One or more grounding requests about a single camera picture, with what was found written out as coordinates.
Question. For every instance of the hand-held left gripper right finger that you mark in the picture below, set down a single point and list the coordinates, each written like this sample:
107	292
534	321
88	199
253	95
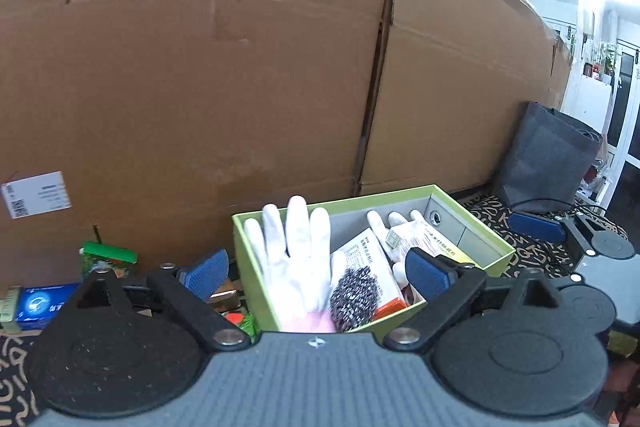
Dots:
425	274

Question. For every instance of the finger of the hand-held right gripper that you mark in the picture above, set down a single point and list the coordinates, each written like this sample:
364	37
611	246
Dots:
535	227

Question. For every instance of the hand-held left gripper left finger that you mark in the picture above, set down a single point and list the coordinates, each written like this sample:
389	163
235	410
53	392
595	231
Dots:
207	272

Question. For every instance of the green storage box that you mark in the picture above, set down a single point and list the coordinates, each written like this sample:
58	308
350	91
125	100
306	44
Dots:
260	267

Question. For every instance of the black patterned mat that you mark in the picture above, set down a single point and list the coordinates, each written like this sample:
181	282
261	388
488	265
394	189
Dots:
530	257

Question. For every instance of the white printed carton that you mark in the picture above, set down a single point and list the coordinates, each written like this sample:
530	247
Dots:
440	242

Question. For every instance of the white orange medicine box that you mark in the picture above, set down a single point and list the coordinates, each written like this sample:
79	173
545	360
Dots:
370	252

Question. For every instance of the red green packet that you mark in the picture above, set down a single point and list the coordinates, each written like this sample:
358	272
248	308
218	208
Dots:
241	324

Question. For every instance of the dark grey tote bag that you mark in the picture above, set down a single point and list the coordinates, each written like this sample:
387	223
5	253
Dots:
545	157

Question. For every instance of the steel wool scrubber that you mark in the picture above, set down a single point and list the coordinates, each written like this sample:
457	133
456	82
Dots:
355	297

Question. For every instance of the white glove with pink cuff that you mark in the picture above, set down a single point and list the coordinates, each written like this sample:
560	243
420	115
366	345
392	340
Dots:
295	257

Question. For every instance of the green snack packet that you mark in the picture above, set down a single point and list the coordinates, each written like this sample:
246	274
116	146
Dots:
107	257

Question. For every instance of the black framed glass door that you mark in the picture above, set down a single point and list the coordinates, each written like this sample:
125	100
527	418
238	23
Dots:
625	122

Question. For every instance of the white cabinet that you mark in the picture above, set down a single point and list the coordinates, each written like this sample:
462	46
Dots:
592	97

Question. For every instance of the large cardboard box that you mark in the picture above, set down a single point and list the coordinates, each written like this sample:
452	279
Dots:
450	82
200	82

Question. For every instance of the blue carton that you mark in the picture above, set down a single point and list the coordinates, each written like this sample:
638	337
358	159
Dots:
40	304

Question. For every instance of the white shipping label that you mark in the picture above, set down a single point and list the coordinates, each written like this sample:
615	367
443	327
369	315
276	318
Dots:
37	194

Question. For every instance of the small olive carton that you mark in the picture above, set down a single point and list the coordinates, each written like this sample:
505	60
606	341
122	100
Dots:
9	309

